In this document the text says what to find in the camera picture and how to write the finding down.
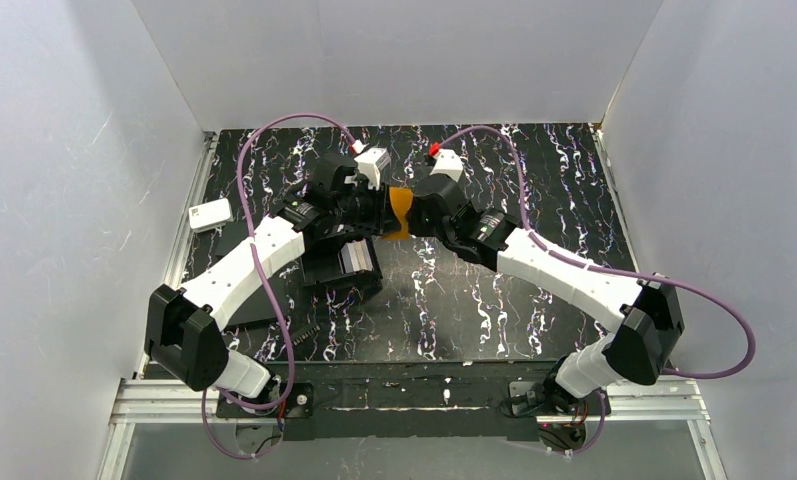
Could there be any orange leather card holder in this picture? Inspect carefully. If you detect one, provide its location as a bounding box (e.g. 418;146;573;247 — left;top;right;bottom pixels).
381;187;414;240

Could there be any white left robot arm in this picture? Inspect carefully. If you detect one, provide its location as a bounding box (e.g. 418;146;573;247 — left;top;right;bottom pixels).
144;147;400;398

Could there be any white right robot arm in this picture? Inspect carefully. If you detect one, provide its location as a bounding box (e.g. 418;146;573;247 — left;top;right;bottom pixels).
390;174;684;402

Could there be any black card box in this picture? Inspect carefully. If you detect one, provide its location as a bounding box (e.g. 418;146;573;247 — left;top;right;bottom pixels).
301;237;383;296

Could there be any black box lid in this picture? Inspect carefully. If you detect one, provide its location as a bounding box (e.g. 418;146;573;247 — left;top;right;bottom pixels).
211;221;278;329

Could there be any small white box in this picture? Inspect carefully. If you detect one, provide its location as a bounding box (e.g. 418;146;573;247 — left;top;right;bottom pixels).
187;198;233;233

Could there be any black comb strip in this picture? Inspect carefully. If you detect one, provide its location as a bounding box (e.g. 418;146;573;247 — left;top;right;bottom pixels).
291;324;321;346

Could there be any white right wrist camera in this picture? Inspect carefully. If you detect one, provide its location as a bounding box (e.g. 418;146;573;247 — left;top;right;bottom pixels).
428;142;464;182

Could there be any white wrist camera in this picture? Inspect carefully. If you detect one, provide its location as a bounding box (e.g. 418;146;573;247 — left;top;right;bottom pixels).
428;142;464;182
350;140;391;190

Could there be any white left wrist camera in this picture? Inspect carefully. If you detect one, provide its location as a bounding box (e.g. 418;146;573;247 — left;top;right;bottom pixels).
350;140;391;190

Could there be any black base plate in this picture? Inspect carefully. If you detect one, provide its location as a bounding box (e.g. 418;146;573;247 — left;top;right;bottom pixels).
215;360;611;443

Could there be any aluminium frame rail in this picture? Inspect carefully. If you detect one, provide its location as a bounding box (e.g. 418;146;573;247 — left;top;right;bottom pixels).
97;132;219;480

